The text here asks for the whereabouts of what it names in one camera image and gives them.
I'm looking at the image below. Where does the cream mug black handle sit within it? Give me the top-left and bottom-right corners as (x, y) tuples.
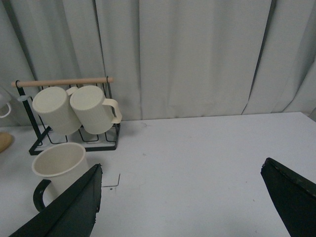
(32, 142), (89, 212)

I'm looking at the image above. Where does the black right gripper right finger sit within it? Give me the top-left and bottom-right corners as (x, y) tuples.
(261, 158), (316, 237)

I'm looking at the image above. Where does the cream ribbed mug right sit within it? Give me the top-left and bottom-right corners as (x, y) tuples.
(70, 85), (122, 135)

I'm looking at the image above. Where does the wooden mug tree stand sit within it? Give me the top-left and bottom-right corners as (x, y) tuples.
(0, 132), (14, 153)

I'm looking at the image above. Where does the grey curtain backdrop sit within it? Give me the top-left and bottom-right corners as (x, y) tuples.
(0, 0), (316, 126)

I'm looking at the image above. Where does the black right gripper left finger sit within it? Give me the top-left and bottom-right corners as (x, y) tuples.
(11, 164), (102, 237)

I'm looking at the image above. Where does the black wire cup rack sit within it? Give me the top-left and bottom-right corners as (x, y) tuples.
(11, 76), (121, 156)

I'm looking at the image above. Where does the cream ribbed mug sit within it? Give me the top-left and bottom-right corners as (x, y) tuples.
(32, 86), (81, 135)
(70, 85), (122, 135)

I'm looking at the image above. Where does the cream ribbed mug left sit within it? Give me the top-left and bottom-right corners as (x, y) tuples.
(32, 86), (81, 135)

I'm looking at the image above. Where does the white hanging mug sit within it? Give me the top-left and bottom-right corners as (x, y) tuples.
(0, 87), (12, 119)

